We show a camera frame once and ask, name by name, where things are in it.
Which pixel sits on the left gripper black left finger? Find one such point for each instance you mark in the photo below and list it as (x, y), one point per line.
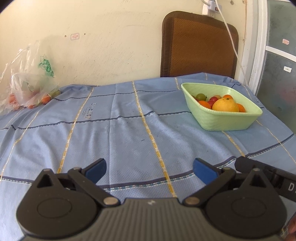
(62, 205)

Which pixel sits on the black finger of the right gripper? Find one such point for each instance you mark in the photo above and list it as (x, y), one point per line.
(275, 175)

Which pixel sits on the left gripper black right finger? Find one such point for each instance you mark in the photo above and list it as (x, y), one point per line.
(243, 205)

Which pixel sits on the small orange tomato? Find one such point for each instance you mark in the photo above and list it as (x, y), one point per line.
(241, 108)

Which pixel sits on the large yellow grapefruit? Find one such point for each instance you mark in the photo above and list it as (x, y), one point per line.
(226, 105)

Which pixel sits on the red cherry tomato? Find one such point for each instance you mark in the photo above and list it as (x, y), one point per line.
(212, 100)

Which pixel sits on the green tomato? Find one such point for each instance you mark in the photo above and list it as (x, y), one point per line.
(200, 97)

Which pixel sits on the light green plastic basket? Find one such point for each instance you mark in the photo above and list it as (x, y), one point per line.
(232, 115)

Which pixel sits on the large orange tangerine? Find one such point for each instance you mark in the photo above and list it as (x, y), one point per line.
(205, 104)

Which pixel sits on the blue striped tablecloth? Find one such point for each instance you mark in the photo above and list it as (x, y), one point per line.
(143, 129)

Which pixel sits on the clear plastic bag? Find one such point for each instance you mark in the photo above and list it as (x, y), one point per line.
(28, 80)

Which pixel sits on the brown woven chair back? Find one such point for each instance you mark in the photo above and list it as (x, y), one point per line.
(194, 43)

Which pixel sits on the white door frame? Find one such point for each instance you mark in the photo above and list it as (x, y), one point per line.
(255, 42)

